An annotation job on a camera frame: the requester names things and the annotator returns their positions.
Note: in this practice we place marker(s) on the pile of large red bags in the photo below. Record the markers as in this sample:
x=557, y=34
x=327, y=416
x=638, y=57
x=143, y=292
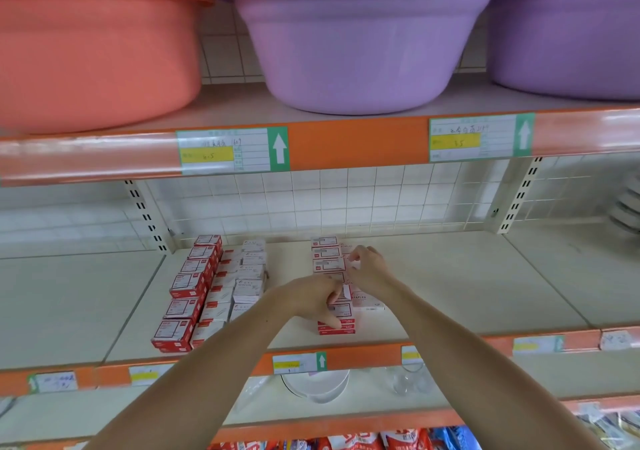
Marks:
x=400, y=439

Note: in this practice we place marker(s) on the purple plastic basin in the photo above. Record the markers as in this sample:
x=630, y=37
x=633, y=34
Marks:
x=360, y=35
x=580, y=35

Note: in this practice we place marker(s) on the large label with green arrow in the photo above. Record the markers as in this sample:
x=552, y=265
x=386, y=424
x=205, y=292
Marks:
x=232, y=150
x=482, y=137

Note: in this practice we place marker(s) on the white perforated shelf upright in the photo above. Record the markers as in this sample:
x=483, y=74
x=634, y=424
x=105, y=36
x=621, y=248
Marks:
x=148, y=217
x=515, y=195

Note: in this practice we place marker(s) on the cluster of clear glasses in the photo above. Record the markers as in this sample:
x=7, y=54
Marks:
x=410, y=380

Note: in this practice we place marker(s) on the small price label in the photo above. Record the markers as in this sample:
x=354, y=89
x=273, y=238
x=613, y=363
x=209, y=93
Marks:
x=53, y=382
x=412, y=355
x=148, y=374
x=299, y=363
x=538, y=345

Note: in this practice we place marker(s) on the stacks of wrapped containers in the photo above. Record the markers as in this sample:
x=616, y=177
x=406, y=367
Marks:
x=628, y=203

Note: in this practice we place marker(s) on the person's left forearm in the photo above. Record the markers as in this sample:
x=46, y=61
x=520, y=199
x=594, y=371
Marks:
x=190, y=385

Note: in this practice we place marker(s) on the person's left hand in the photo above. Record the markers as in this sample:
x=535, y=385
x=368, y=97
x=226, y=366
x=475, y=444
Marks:
x=310, y=295

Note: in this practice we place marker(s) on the person's right forearm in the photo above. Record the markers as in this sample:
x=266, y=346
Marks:
x=480, y=365

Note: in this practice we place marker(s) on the person's right hand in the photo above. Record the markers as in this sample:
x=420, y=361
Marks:
x=375, y=273

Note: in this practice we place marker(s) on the white shelf with orange edges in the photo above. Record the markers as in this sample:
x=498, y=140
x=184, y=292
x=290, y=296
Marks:
x=60, y=305

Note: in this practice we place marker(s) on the white handwritten label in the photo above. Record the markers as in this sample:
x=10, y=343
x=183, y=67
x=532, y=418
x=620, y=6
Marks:
x=616, y=340

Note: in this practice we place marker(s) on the orange plastic basin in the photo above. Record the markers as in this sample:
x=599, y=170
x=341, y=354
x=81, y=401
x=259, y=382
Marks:
x=90, y=45

